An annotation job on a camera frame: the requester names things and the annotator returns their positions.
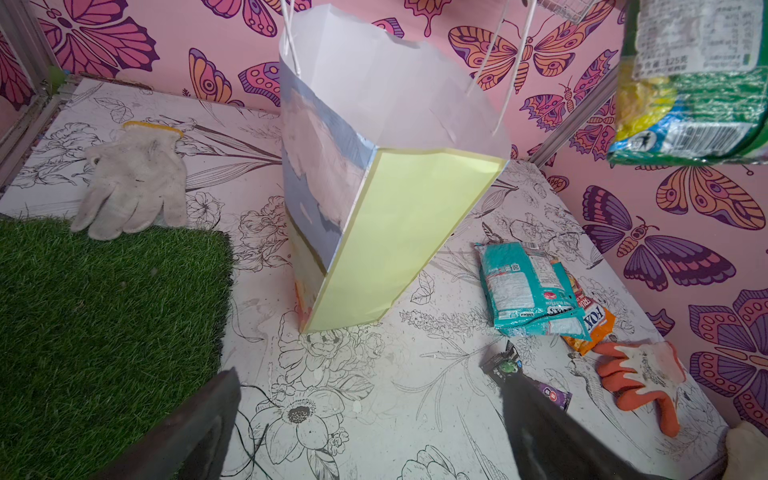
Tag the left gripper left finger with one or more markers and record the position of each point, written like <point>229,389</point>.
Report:
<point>190,443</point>

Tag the teal mint candy bag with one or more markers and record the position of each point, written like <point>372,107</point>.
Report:
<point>529,292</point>

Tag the white paper bag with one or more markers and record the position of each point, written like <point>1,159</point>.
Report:
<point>387,144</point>

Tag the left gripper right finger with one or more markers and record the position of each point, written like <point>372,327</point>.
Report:
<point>548,444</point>

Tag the green rainbow snack bag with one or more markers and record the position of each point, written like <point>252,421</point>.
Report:
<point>692,84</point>

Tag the green artificial grass mat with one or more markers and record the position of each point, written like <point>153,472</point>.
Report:
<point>102,340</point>

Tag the dark M&M's chocolate packet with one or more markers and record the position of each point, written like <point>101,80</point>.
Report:
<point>507,363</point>

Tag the beige leather glove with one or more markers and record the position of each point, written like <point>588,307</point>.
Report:
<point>747,453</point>

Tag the red coated garden glove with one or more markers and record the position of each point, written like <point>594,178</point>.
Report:
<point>641,374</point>

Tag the orange Fox's fruits bag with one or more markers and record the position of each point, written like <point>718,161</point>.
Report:
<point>598,320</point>

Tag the grey work glove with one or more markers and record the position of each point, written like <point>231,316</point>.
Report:
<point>137,178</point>

